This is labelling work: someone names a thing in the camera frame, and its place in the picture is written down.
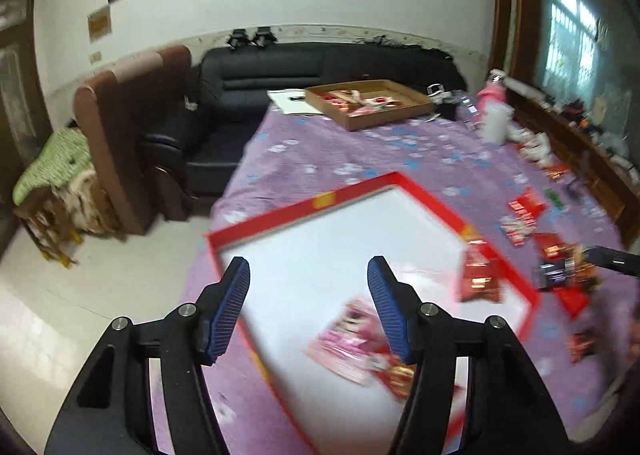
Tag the red gold snack packet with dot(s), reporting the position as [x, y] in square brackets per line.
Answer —
[397, 380]

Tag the red cardboard box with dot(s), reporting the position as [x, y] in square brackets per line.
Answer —
[320, 255]

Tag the black leather sofa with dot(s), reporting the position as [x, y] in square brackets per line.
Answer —
[235, 100]

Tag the small wall plaque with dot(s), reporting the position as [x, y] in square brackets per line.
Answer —
[99, 22]

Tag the pink lidded bottle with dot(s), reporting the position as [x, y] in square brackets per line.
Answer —
[492, 90]

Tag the wooden sideboard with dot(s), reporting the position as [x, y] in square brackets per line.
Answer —
[590, 170]

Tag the brown armchair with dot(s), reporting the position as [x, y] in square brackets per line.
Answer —
[120, 145]

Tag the white cloth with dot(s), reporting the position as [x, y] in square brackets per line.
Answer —
[532, 145]

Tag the pink snack packet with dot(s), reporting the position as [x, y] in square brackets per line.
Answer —
[345, 340]

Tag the white plastic jar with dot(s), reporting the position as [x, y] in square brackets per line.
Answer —
[496, 122]

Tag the purple floral tablecloth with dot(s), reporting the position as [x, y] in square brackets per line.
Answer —
[350, 155]

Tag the wall socket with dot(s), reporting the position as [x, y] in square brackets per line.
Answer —
[95, 56]

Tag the white paper sheet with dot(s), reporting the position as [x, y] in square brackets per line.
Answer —
[290, 101]

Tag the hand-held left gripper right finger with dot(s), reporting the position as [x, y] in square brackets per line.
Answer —
[387, 300]

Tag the brown cardboard tray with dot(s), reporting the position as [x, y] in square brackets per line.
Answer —
[370, 117]

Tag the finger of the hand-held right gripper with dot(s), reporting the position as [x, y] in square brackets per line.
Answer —
[617, 261]

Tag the dark red snack packet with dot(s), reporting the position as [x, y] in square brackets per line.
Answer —
[582, 347]

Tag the black device on sofa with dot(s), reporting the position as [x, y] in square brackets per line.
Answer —
[264, 36]
[239, 37]

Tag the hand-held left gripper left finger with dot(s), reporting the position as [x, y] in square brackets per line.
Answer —
[231, 300]

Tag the black snack packet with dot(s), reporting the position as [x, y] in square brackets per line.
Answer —
[557, 272]

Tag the green patterned cloth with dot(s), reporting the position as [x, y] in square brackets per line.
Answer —
[52, 160]

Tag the green snack packet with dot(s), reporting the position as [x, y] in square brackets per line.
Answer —
[554, 198]

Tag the pile of red packets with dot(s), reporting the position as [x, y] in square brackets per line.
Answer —
[357, 102]

